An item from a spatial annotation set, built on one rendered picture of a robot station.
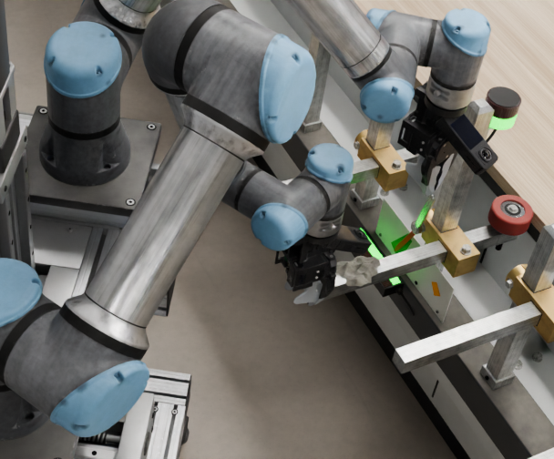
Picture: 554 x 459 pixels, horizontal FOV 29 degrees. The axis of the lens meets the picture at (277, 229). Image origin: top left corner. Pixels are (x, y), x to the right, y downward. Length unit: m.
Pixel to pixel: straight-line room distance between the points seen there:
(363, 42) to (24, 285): 0.59
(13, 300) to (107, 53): 0.51
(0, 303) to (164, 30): 0.38
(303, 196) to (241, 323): 1.35
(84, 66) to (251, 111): 0.48
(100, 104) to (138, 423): 0.50
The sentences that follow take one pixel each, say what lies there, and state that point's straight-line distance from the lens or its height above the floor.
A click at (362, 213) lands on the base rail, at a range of 2.30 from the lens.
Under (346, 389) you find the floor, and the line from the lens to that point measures 2.87.
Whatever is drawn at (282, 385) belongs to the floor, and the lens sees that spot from 2.85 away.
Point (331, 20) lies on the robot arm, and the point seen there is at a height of 1.42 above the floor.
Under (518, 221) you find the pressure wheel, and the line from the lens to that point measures 2.08.
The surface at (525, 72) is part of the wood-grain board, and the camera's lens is 2.45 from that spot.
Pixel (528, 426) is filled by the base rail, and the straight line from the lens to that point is 2.04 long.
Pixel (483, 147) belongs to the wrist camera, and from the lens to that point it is 1.82.
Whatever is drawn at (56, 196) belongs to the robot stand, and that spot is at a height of 1.04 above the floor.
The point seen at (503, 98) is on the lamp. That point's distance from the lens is 1.91.
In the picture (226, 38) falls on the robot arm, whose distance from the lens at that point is 1.29.
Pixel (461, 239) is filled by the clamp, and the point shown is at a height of 0.87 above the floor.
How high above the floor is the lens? 2.30
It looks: 46 degrees down
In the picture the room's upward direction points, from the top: 9 degrees clockwise
